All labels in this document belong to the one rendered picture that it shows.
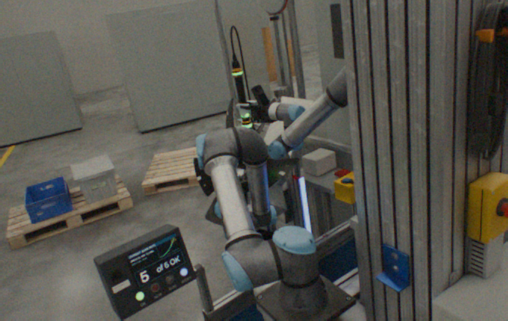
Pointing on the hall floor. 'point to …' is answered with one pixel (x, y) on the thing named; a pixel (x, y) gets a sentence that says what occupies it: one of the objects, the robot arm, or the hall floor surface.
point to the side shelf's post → (327, 211)
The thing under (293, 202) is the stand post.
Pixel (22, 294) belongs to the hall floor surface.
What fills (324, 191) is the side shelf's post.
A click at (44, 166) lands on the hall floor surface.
